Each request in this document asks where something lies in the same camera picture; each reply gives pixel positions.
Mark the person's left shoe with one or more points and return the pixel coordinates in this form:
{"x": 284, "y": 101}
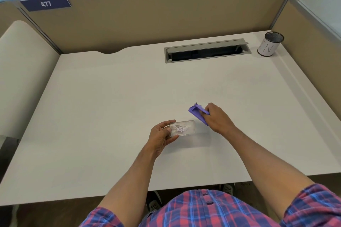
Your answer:
{"x": 154, "y": 203}

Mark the person's right shoe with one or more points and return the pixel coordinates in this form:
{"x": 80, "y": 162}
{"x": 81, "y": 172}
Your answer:
{"x": 228, "y": 189}

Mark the person's left thumb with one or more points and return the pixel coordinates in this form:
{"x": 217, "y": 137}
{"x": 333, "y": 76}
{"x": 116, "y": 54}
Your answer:
{"x": 166, "y": 124}

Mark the person's left forearm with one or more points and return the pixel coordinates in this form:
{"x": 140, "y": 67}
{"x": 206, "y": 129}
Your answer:
{"x": 130, "y": 181}

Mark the person's right hand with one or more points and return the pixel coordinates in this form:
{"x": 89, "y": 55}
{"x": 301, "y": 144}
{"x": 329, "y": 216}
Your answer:
{"x": 218, "y": 119}

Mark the beige cubicle partition panel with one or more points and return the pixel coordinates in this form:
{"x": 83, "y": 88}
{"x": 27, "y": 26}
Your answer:
{"x": 159, "y": 14}

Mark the person's left hand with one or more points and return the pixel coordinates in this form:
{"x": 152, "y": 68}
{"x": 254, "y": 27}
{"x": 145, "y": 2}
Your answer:
{"x": 157, "y": 137}

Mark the red blue plaid shirt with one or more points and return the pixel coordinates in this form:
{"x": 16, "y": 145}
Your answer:
{"x": 202, "y": 210}

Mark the person's shoe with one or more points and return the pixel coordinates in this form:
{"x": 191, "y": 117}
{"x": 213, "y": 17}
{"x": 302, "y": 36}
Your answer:
{"x": 228, "y": 189}
{"x": 154, "y": 203}

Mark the blue number sign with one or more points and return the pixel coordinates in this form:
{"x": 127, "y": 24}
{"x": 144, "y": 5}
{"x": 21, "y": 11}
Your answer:
{"x": 45, "y": 3}

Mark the person's right fingers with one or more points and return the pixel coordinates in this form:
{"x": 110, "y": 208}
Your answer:
{"x": 209, "y": 108}

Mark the beige partition with glass pane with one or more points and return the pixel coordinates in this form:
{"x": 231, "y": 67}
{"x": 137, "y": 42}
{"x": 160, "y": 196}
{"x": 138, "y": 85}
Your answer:
{"x": 306, "y": 35}

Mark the white cup with black mesh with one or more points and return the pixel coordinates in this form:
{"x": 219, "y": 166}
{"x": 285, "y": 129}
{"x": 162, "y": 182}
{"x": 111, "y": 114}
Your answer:
{"x": 269, "y": 46}

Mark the purple plastic pill tray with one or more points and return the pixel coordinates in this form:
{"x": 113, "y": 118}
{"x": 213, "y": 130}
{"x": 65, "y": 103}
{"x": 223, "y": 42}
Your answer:
{"x": 197, "y": 113}

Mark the heap of white pills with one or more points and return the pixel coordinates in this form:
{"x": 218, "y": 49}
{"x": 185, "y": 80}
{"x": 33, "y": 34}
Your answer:
{"x": 181, "y": 129}

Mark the clear plastic pill box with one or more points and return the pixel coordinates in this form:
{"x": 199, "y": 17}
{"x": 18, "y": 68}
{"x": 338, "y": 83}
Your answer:
{"x": 189, "y": 131}

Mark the person's right forearm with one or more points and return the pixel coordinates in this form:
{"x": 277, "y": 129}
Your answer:
{"x": 263, "y": 163}

